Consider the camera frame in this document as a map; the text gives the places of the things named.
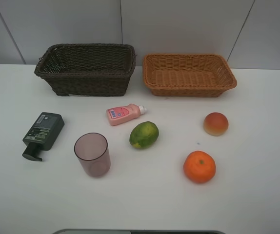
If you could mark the green papaya fruit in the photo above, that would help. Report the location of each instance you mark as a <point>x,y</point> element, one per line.
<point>144,135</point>

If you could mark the pink lotion bottle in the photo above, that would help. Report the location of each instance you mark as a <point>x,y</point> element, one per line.
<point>122,114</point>

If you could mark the red yellow peach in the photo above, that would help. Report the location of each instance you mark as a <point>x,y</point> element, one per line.
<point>215,124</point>

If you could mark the orange tangerine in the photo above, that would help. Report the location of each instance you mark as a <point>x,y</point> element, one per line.
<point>199,167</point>

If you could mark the dark green pump bottle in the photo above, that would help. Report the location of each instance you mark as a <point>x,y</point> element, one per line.
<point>42,135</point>

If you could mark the light orange wicker basket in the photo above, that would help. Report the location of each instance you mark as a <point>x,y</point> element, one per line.
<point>187,75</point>

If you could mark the translucent pink plastic cup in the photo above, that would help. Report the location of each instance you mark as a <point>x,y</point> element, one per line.
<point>92,151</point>

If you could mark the dark brown wicker basket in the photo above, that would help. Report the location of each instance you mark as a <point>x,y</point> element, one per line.
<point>91,69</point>

